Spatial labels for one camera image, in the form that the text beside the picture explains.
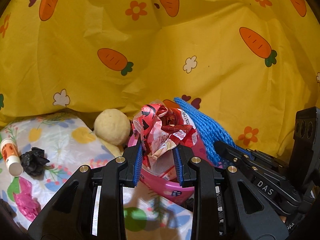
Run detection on pink plastic trash bucket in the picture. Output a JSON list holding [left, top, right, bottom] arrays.
[[127, 132, 223, 205]]

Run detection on blue foam net sleeve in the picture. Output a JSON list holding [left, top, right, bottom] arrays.
[[173, 96, 251, 167]]

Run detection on white orange paper cup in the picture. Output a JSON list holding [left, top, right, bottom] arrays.
[[1, 138, 23, 177]]

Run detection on red white snack wrapper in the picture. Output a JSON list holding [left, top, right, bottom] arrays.
[[146, 102, 199, 169]]

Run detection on pink plastic bag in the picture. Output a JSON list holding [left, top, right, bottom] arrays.
[[12, 177, 41, 222]]

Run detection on red transparent bag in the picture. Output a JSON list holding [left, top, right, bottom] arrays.
[[133, 103, 169, 160]]

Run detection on floral plastic bed sheet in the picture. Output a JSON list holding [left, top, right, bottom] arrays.
[[1, 113, 193, 239]]

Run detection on cream plush ball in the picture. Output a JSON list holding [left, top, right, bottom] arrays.
[[94, 108, 131, 146]]

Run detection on yellow carrot print curtain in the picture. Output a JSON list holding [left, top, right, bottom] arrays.
[[1, 0, 319, 161]]

